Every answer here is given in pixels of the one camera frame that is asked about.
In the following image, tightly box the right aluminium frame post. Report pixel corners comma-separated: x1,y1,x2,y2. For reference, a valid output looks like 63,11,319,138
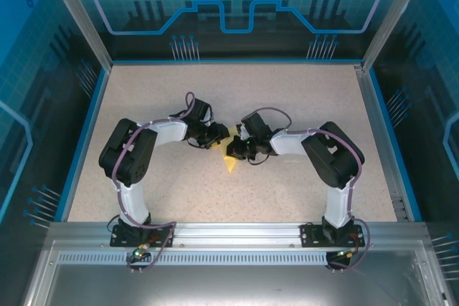
361,0,433,72

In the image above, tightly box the aluminium frame post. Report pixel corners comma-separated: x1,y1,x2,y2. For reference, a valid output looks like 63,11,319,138
361,0,433,72
39,0,115,70

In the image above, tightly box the slotted metal strip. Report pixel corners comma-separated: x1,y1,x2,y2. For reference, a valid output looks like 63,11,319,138
57,252,333,266

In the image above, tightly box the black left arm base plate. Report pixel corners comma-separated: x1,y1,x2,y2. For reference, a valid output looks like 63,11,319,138
109,224,176,249

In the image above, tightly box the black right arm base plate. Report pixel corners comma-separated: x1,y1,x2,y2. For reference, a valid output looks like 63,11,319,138
300,223,363,249

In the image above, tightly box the blue edge trim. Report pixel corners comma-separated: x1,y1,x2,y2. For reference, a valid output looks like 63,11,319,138
109,57,364,67
369,68,423,221

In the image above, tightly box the right power connector with LED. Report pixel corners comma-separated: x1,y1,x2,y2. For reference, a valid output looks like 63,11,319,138
335,247,361,260

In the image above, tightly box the aluminium side rail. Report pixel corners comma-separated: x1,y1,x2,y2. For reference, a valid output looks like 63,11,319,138
353,64,410,221

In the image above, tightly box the left aluminium frame post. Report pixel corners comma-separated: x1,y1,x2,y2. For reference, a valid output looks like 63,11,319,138
39,0,115,70

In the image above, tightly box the thin black right gripper cable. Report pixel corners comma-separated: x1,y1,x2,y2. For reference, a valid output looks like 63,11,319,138
246,153,270,167

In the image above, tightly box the sheet metal shelf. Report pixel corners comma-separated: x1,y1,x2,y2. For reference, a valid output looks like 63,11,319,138
21,239,449,306

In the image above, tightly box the power connector with led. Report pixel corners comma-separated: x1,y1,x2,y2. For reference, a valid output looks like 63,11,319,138
335,247,361,260
128,242,151,263

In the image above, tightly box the left power connector with LED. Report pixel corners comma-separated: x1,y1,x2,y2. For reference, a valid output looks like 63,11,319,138
128,242,151,263

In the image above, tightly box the aluminium mounting rail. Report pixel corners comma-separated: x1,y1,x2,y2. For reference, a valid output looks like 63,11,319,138
48,220,427,249

